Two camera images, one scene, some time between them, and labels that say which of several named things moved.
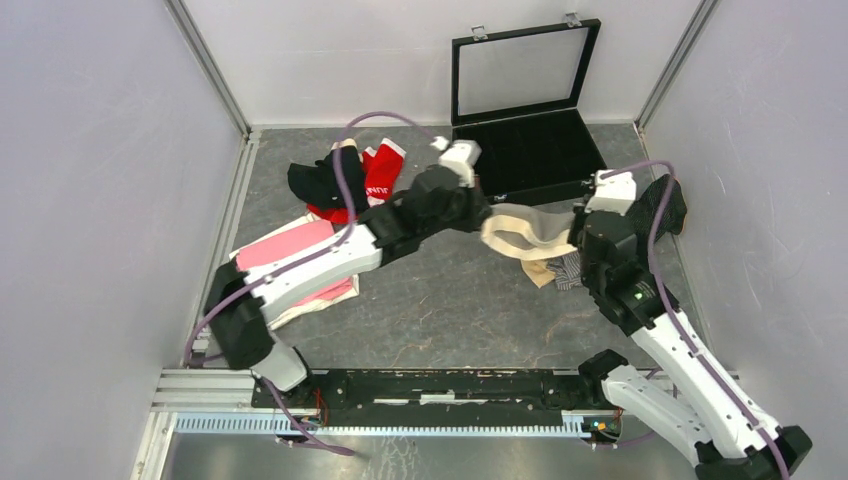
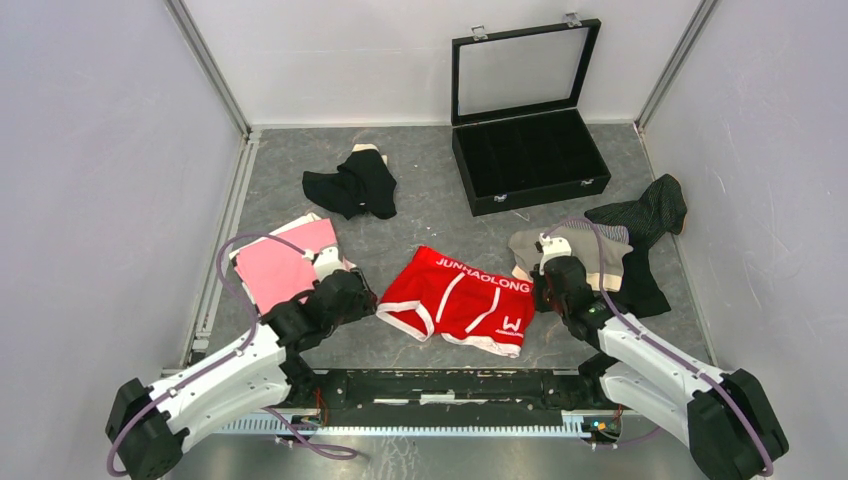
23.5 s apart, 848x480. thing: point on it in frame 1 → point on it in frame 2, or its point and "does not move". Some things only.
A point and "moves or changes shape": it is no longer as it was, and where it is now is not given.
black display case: x=515 y=94 does not move
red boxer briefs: x=380 y=172 → x=436 y=294
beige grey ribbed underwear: x=529 y=234 moves or changes shape
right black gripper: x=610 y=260 → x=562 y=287
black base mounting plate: x=405 y=391 does not move
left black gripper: x=480 y=212 → x=364 y=302
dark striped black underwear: x=645 y=211 does not move
